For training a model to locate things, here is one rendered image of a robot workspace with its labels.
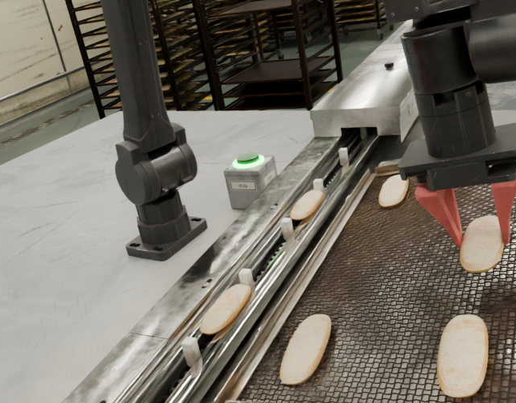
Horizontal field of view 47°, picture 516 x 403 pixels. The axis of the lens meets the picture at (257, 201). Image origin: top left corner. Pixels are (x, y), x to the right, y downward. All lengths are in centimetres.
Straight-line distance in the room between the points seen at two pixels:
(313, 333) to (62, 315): 43
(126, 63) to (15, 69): 557
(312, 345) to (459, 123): 23
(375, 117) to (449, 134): 65
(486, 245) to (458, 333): 9
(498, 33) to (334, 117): 74
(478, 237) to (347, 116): 64
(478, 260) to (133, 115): 52
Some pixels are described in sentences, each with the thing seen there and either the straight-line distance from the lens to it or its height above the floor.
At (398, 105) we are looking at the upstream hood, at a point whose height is 92.
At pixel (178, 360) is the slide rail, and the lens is 66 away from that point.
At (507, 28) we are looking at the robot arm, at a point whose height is 116.
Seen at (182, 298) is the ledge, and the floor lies 86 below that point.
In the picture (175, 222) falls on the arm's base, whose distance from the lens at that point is 94.
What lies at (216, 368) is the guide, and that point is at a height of 86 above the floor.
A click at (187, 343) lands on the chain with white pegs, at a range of 65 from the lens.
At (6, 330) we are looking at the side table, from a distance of 90.
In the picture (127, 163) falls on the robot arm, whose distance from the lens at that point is 88.
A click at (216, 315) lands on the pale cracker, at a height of 86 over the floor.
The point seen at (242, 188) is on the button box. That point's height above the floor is 86.
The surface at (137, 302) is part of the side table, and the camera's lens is 84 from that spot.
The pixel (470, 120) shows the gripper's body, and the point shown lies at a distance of 51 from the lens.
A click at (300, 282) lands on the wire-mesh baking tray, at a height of 89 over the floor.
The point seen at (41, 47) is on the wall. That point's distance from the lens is 666.
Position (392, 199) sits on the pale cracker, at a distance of 79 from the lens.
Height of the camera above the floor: 125
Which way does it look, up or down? 24 degrees down
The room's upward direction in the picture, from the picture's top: 11 degrees counter-clockwise
